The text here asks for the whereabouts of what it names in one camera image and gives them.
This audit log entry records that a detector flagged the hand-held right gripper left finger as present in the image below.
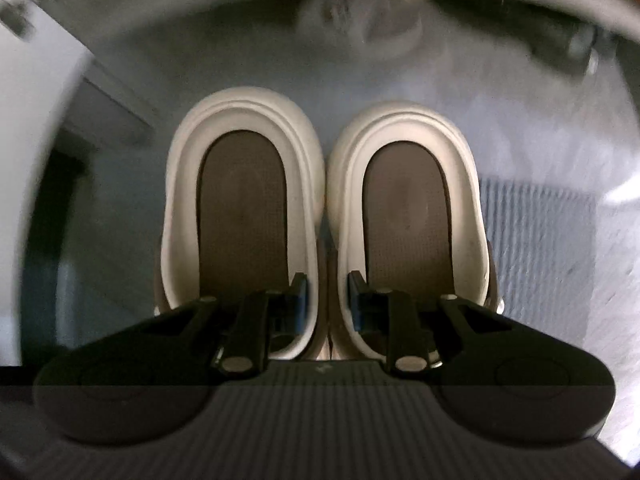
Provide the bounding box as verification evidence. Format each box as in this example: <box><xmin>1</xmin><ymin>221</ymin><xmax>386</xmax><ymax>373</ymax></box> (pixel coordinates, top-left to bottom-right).
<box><xmin>140</xmin><ymin>272</ymin><xmax>309</xmax><ymax>377</ymax></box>

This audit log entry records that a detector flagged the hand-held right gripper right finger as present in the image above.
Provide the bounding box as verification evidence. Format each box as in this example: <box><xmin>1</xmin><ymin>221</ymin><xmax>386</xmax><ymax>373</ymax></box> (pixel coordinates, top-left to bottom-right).
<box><xmin>348</xmin><ymin>271</ymin><xmax>516</xmax><ymax>377</ymax></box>

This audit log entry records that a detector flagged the beige clog with brown strap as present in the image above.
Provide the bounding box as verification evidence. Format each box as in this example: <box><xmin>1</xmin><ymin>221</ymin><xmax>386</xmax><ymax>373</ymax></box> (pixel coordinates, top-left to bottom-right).
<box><xmin>160</xmin><ymin>86</ymin><xmax>328</xmax><ymax>361</ymax></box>
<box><xmin>326</xmin><ymin>100</ymin><xmax>503</xmax><ymax>361</ymax></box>

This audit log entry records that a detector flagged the grey striped floor mat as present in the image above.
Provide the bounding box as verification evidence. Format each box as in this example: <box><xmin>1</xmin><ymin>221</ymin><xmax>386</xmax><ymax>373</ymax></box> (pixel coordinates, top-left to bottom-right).
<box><xmin>477</xmin><ymin>177</ymin><xmax>598</xmax><ymax>346</ymax></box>

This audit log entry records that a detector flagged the white cabinet door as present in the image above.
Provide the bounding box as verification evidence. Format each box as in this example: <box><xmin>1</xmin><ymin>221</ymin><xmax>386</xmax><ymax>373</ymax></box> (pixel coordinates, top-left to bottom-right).
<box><xmin>0</xmin><ymin>0</ymin><xmax>101</xmax><ymax>361</ymax></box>

